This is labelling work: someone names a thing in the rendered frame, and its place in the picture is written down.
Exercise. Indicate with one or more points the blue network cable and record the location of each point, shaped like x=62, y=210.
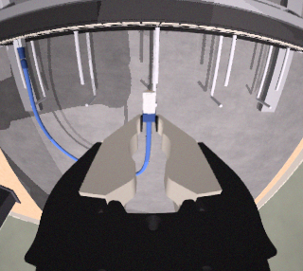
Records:
x=29, y=89

